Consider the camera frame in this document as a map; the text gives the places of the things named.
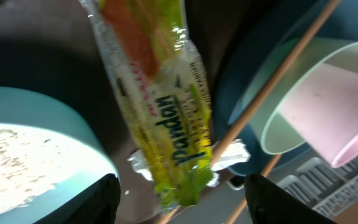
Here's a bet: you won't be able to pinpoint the light blue bowl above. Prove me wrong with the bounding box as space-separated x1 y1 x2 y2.
0 86 118 223

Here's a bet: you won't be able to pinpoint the light green bowl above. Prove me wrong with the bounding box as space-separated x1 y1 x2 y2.
228 37 358 156

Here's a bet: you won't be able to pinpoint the dark blue plate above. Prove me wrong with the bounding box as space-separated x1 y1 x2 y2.
212 0 358 177

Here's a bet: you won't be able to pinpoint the wooden chopstick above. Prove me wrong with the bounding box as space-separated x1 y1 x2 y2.
156 0 341 224
225 154 282 224

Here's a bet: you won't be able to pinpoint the rice grains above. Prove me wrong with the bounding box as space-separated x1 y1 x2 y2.
0 124 117 223

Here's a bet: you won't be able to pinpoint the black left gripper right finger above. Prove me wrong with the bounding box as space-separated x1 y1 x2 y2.
248 178 335 224

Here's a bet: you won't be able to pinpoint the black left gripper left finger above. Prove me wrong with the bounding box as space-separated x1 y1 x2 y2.
35 174 121 224

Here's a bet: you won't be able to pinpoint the pink cup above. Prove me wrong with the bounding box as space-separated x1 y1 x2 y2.
279 63 358 168

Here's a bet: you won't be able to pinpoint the white tissue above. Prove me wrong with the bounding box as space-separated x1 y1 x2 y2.
127 139 251 187

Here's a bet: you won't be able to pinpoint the brown serving tray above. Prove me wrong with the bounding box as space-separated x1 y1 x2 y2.
0 0 275 223

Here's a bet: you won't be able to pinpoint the pandan snack wrapper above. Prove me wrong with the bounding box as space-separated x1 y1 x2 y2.
82 0 213 211

